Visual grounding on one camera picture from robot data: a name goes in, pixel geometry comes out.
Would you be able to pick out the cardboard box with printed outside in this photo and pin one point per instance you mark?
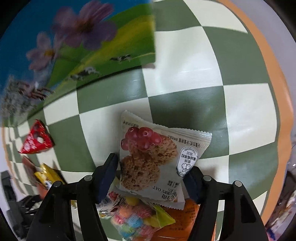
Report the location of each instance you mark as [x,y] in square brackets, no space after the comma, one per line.
[52,47]

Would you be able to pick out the small white barcode snack packet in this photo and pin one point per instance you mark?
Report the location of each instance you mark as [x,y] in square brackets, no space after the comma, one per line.
[109,205]

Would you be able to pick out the colourful candy balls bag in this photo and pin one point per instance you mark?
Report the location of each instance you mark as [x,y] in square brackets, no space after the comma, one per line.
[135,219]

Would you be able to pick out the yellow panda biscuit bag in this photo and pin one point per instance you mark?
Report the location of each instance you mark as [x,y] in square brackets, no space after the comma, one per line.
[45,176]

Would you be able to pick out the cranberry oat cookie packet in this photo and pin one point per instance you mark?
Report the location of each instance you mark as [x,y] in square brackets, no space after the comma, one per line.
[154,159]

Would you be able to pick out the orange snack packet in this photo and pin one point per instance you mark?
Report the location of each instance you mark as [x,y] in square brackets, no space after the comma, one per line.
[180,230]

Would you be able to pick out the red triangular chocolate packet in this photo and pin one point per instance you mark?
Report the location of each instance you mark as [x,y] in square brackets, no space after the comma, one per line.
[38,140]

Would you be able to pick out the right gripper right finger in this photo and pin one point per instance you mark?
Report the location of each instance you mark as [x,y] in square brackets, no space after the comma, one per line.
[241,220]

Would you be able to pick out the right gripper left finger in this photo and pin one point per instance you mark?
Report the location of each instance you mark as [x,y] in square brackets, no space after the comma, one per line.
[53,220]

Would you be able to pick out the green white checkered tablecloth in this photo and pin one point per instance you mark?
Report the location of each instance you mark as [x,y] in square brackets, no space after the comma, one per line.
[214,72]

